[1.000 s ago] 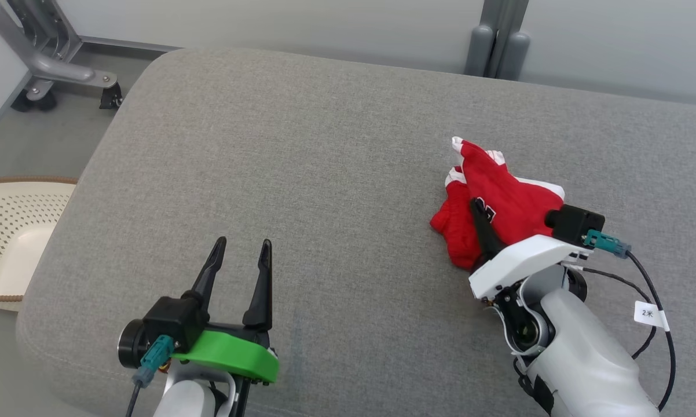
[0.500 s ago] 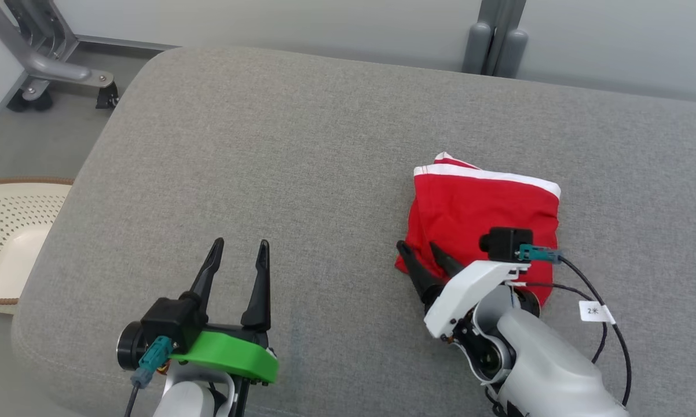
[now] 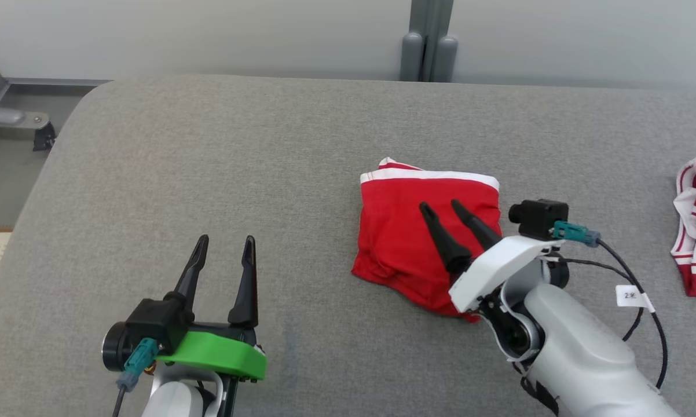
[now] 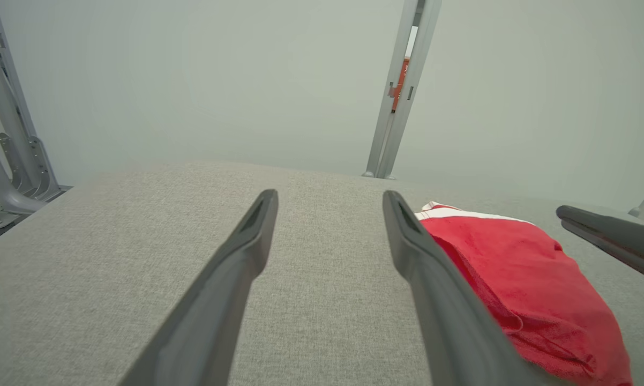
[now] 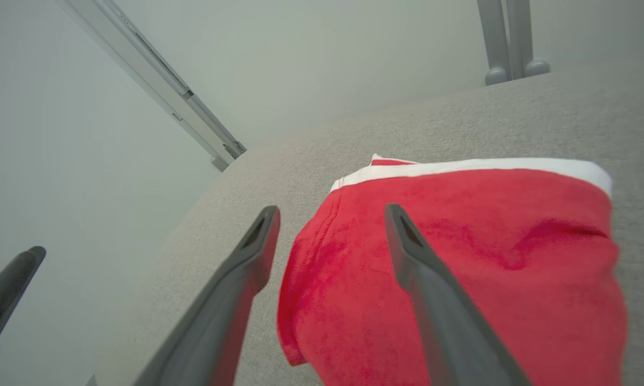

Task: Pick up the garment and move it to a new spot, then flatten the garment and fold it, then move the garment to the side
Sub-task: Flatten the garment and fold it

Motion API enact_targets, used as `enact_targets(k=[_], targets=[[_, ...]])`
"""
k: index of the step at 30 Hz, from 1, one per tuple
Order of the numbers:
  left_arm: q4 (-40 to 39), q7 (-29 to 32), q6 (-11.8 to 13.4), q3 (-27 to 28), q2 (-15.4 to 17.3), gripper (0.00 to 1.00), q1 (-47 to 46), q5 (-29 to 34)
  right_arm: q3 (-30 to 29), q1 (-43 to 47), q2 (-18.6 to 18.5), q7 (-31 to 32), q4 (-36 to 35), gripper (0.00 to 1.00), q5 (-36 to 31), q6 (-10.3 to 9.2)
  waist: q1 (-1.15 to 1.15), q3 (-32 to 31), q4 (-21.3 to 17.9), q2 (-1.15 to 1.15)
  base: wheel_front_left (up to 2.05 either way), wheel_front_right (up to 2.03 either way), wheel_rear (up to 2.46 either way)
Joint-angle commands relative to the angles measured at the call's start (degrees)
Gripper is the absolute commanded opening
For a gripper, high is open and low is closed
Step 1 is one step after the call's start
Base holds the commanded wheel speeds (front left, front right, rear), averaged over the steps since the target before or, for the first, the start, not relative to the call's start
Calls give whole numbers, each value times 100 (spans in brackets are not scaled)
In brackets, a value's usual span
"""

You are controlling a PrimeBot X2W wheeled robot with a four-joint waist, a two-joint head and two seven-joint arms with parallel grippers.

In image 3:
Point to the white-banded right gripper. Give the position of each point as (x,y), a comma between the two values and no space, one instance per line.
(493,266)

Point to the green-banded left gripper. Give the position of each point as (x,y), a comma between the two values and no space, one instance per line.
(220,353)

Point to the red shorts white trim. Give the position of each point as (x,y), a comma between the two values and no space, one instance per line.
(394,231)

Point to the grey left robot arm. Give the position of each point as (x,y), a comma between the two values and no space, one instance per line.
(174,399)

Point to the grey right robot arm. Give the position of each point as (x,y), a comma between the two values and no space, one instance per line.
(591,359)

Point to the black caster wheel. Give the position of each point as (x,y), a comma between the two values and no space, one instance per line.
(44,139)

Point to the grey metal wheeled stand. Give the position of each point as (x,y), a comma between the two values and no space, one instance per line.
(0,116)

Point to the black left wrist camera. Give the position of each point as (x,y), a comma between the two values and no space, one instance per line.
(151,324)

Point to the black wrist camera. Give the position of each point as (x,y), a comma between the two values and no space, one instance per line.
(151,324)
(539,217)

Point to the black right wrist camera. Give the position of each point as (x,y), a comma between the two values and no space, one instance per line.
(539,217)

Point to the grey cylindrical post foot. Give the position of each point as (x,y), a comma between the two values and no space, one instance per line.
(411,58)
(446,61)

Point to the grey partition post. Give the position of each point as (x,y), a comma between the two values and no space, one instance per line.
(432,17)

